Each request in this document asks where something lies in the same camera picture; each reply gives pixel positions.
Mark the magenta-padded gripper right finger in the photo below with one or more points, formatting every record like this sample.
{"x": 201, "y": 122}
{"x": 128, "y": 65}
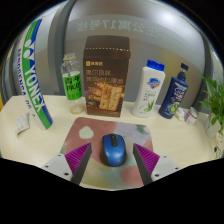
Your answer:
{"x": 147, "y": 158}

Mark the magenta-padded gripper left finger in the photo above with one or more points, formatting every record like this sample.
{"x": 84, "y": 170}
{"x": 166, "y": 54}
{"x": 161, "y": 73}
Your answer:
{"x": 77, "y": 157}

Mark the blue computer mouse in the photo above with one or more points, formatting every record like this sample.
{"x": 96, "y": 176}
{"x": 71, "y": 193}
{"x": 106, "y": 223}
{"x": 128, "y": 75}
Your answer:
{"x": 113, "y": 151}

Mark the pastel patterned mouse pad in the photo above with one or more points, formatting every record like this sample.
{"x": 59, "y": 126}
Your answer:
{"x": 96, "y": 128}

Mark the crumpled white wrapper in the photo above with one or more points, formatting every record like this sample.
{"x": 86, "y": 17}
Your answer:
{"x": 180, "y": 114}

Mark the small patterned tissue packet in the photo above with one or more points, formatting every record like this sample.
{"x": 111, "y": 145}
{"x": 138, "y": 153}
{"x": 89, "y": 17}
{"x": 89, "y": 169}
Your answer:
{"x": 22, "y": 123}

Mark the dark blue pump bottle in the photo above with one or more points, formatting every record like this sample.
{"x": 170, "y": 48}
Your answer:
{"x": 174, "y": 96}

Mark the white bottle blue cap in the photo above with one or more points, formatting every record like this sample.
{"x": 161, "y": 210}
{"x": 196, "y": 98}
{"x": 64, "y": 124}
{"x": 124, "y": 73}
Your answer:
{"x": 149, "y": 90}

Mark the clear bottle green label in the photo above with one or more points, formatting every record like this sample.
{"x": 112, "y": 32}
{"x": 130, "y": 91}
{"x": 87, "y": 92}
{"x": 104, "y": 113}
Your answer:
{"x": 72, "y": 86}

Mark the brown cracker box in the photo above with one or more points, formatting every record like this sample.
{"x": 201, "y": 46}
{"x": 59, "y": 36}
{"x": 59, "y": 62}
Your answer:
{"x": 106, "y": 76}

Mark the white green shuttlecock tube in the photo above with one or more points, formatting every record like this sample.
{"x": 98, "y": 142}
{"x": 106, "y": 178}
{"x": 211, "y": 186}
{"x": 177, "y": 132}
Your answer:
{"x": 33, "y": 83}

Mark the green plant white pot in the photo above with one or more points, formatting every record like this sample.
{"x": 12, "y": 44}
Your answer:
{"x": 215, "y": 100}

